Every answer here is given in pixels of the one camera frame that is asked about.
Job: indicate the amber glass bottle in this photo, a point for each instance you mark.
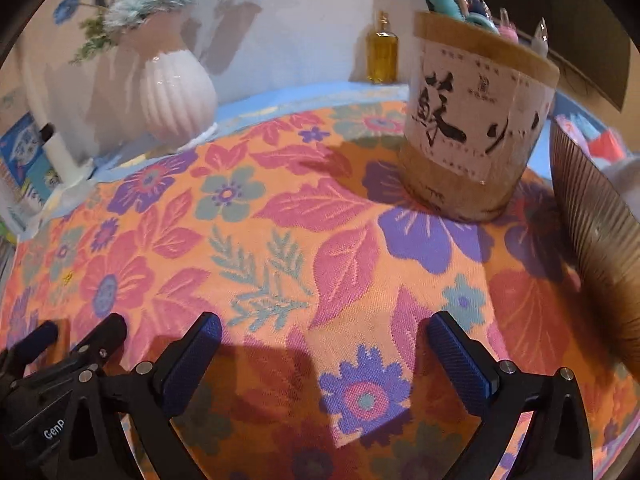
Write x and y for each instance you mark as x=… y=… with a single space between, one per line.
x=382 y=55

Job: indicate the floral tablecloth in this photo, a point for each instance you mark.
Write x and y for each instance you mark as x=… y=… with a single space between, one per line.
x=280 y=210

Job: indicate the ribbed glass bowl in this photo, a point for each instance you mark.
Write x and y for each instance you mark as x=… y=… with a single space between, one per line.
x=590 y=240

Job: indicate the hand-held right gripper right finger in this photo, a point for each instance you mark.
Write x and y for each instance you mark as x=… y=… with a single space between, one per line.
x=457 y=365

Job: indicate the bamboo pen holder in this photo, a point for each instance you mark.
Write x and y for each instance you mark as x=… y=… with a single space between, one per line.
x=450 y=170

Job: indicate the white ribbed vase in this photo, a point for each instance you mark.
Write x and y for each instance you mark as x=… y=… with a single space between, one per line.
x=172 y=95

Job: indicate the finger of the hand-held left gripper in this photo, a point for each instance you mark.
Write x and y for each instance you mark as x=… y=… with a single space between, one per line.
x=97 y=337
x=30 y=342

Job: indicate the white desk lamp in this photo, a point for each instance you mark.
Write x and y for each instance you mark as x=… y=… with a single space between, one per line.
x=60 y=152

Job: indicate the row of upright books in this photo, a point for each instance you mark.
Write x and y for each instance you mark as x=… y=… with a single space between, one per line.
x=20 y=150

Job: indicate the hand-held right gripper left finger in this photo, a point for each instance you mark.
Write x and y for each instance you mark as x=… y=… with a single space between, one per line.
x=192 y=360

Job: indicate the dark monitor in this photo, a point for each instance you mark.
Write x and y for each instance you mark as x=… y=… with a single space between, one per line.
x=590 y=20

